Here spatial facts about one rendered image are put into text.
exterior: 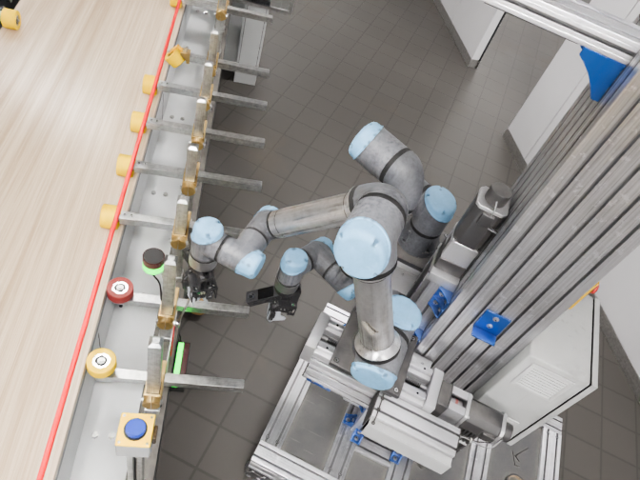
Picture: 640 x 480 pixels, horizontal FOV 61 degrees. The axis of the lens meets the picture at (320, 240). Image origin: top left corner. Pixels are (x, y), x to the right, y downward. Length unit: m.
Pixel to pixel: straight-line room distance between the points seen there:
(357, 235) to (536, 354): 0.77
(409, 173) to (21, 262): 1.20
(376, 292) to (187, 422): 1.54
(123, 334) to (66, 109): 0.93
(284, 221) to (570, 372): 0.90
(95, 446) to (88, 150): 1.04
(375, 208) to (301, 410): 1.46
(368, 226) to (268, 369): 1.72
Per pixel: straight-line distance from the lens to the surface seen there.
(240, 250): 1.36
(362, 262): 1.10
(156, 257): 1.57
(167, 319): 1.78
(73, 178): 2.12
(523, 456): 2.78
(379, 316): 1.25
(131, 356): 2.00
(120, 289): 1.80
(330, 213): 1.27
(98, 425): 1.91
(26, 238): 1.95
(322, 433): 2.41
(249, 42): 4.04
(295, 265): 1.57
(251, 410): 2.62
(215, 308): 1.82
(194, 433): 2.55
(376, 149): 1.44
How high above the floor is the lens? 2.40
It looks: 48 degrees down
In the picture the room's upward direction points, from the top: 22 degrees clockwise
